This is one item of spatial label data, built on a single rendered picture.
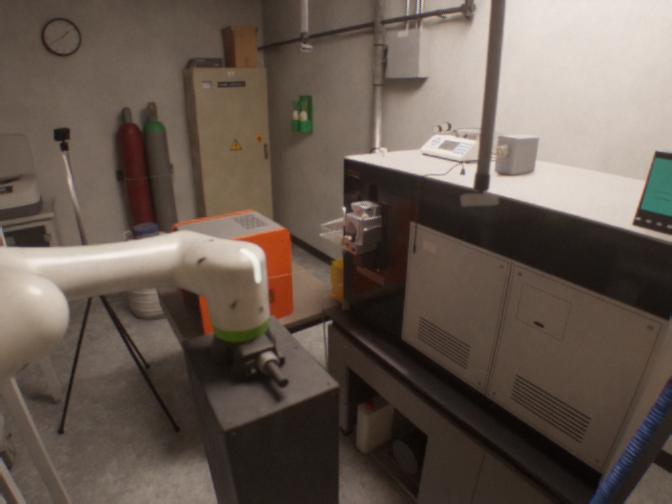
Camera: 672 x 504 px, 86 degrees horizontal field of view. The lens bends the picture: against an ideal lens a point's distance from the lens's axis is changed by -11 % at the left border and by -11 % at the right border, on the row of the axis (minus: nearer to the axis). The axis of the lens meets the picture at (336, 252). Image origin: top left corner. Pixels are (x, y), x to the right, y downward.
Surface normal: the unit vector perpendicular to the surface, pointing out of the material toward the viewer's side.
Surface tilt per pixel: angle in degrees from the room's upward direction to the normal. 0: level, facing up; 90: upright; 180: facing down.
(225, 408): 0
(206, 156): 90
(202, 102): 90
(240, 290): 90
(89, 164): 90
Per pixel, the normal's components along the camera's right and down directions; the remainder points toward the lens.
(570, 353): -0.83, 0.21
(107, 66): 0.56, 0.31
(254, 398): 0.00, -0.93
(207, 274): -0.54, 0.28
